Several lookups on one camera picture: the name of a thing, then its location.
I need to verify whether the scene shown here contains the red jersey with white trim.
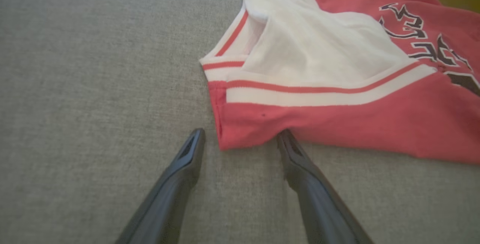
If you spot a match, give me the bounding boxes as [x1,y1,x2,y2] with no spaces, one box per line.
[199,0,480,165]

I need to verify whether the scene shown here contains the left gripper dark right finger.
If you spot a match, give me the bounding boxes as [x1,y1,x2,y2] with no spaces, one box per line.
[277,129,375,244]

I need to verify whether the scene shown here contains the grey sofa seat cushion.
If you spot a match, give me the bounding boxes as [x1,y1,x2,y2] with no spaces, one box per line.
[0,0,480,244]

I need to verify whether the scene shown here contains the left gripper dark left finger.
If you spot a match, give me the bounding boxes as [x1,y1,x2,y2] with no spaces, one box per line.
[114,128,206,244]

